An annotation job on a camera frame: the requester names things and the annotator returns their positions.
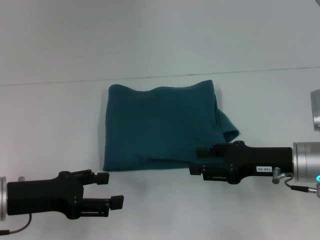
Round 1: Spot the teal t-shirt with FREE print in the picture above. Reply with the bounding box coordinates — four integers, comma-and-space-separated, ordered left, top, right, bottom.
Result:
102, 79, 240, 173

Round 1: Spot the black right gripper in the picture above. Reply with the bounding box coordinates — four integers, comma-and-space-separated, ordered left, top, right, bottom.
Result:
188, 140, 295, 186

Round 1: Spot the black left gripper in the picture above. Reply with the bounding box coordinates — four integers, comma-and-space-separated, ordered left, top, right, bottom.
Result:
6, 168, 125, 221

